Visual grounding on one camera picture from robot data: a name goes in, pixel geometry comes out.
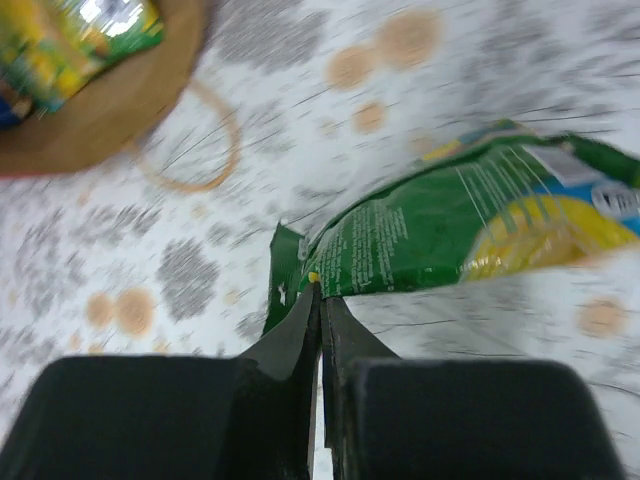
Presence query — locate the green Fox's candy bag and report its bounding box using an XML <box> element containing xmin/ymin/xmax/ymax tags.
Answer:
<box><xmin>1</xmin><ymin>1</ymin><xmax>164</xmax><ymax>112</ymax></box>

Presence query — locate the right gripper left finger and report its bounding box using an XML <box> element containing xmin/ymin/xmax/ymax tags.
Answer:
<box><xmin>1</xmin><ymin>286</ymin><xmax>320</xmax><ymax>479</ymax></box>

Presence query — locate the red paper bag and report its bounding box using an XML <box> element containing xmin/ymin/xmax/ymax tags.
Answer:
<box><xmin>0</xmin><ymin>0</ymin><xmax>244</xmax><ymax>193</ymax></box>

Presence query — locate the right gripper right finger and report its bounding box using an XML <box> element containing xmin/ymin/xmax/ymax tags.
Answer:
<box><xmin>320</xmin><ymin>297</ymin><xmax>625</xmax><ymax>479</ymax></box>

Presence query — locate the green snack bag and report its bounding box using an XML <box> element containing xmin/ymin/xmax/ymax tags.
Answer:
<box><xmin>265</xmin><ymin>119</ymin><xmax>639</xmax><ymax>329</ymax></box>

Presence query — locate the floral table mat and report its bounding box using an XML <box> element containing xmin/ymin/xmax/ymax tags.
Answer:
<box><xmin>1</xmin><ymin>1</ymin><xmax>639</xmax><ymax>479</ymax></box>

